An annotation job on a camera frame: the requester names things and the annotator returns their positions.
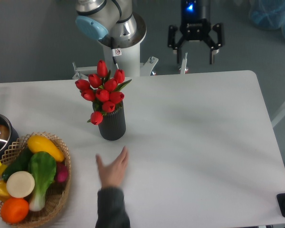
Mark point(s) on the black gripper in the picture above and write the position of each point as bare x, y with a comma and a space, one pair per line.
195, 25

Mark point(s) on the red tulip bouquet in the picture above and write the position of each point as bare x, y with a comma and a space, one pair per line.
103, 91

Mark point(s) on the grey sleeved forearm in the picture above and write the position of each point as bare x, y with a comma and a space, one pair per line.
111, 209

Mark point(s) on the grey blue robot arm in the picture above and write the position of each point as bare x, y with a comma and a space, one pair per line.
114, 24

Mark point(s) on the black ribbed vase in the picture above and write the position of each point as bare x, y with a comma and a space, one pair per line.
112, 126

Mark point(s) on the person's bare hand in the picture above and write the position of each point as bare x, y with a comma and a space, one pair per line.
112, 175

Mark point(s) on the blue plastic bag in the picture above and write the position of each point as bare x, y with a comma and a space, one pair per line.
268, 14

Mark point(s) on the yellow squash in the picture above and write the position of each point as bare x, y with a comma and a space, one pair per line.
38, 143

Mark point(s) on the purple red radish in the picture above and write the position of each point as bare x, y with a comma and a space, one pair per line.
61, 173

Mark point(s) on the green bok choy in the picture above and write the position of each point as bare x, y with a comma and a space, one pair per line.
42, 167

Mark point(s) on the dark green cucumber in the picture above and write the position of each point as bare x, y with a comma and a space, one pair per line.
19, 164

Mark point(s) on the woven wicker basket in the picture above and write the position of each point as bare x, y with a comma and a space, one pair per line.
57, 193

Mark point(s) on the white round radish slice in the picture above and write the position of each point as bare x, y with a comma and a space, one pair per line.
20, 184

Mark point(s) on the yellow bell pepper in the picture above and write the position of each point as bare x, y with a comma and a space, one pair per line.
4, 195

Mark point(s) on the orange fruit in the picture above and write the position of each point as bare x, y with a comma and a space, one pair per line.
14, 210

